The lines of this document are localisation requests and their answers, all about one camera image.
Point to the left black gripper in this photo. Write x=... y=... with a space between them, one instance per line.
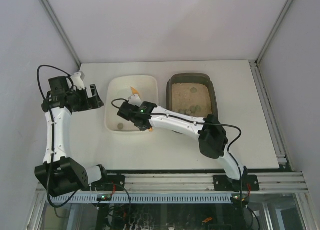
x=86 y=99

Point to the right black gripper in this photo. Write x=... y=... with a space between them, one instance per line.
x=141 y=125

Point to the yellow litter scoop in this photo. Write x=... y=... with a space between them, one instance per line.
x=134 y=91

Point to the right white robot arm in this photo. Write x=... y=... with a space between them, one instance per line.
x=214 y=138

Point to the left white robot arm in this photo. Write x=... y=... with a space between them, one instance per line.
x=60 y=173

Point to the dark brown litter box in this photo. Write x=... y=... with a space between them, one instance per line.
x=179 y=96

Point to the white plastic tray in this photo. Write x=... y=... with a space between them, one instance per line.
x=119 y=90

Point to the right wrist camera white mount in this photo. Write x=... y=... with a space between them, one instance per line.
x=135 y=100

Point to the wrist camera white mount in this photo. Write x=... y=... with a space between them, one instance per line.
x=78 y=80
x=135 y=100

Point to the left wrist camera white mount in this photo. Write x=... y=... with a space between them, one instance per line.
x=78 y=80

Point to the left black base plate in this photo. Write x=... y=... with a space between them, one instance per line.
x=107 y=183

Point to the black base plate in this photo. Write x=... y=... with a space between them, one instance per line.
x=224 y=183
x=107 y=183

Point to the grey slotted cable duct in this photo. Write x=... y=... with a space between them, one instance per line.
x=147 y=198

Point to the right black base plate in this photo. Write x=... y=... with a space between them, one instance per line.
x=224 y=183

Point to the right aluminium side rail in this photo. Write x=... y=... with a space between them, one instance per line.
x=271 y=121

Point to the aluminium front rail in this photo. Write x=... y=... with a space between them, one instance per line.
x=285 y=182

